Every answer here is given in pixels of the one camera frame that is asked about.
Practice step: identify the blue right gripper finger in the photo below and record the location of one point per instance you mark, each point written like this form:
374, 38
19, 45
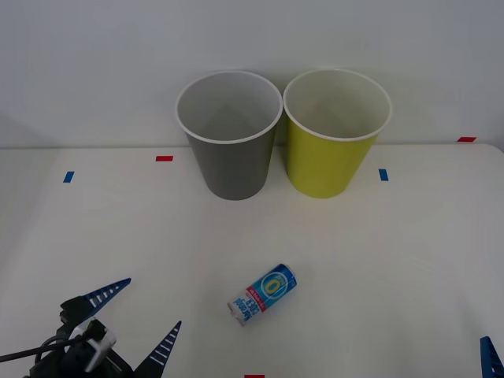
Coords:
492, 362

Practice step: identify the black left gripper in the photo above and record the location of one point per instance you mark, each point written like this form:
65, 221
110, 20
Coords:
71, 362

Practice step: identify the grey plastic waste bin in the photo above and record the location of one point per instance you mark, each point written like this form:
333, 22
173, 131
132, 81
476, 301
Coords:
232, 169

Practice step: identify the blue and white drink can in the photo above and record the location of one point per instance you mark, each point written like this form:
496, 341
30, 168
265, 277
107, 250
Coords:
264, 293

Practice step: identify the yellow-green plastic waste bin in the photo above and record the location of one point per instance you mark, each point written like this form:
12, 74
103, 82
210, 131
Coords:
323, 165

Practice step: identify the silver and black left arm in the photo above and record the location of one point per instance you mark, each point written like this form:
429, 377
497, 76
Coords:
103, 338

